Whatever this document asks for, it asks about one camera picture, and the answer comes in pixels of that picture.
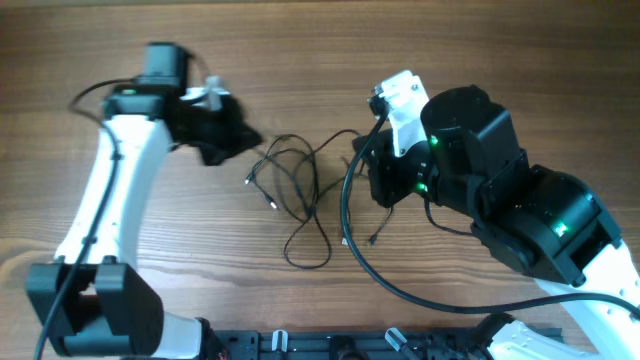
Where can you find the black base rail with clips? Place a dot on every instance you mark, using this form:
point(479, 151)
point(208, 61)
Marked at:
point(446, 344)

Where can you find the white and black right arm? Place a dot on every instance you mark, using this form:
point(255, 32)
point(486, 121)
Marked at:
point(459, 150)

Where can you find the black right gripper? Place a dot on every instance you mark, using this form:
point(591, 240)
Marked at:
point(382, 171)

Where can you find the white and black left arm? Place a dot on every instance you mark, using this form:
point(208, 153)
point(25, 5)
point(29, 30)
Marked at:
point(90, 299)

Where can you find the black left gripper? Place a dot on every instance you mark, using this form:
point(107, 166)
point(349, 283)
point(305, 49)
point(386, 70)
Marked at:
point(215, 132)

